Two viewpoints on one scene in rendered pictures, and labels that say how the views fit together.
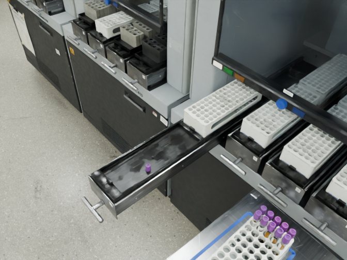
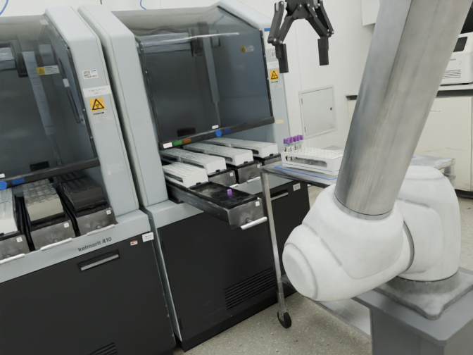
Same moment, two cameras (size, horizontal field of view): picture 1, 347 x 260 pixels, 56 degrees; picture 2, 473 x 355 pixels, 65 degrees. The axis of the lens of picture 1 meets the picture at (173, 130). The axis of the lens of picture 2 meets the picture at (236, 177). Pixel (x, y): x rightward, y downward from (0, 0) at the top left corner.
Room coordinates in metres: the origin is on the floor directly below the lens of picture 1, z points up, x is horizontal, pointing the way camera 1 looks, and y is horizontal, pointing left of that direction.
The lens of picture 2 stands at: (0.26, 1.32, 1.21)
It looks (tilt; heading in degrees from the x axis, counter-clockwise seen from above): 15 degrees down; 283
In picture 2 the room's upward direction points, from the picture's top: 9 degrees counter-clockwise
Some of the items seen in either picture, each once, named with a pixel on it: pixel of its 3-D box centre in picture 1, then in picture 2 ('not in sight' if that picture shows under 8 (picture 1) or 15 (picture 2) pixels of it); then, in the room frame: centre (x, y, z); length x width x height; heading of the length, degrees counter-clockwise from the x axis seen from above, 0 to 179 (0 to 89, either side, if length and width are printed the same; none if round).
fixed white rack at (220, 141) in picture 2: not in sight; (224, 145); (0.80, -0.79, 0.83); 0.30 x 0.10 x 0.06; 133
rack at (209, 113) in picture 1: (224, 105); (182, 175); (0.85, -0.17, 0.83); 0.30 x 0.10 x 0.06; 133
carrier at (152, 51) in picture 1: (152, 51); (87, 197); (1.15, 0.09, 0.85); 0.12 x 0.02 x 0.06; 43
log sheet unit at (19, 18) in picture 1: (20, 30); not in sight; (2.08, 1.08, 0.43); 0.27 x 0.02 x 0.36; 43
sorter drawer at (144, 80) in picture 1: (193, 47); (82, 202); (1.31, -0.08, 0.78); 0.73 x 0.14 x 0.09; 133
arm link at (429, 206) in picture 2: not in sight; (413, 218); (0.08, 0.53, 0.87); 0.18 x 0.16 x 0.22; 36
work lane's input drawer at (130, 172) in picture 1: (185, 141); (203, 194); (0.73, -0.04, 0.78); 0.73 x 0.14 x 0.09; 133
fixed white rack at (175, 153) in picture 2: not in sight; (177, 157); (1.03, -0.59, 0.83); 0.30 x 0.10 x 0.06; 133
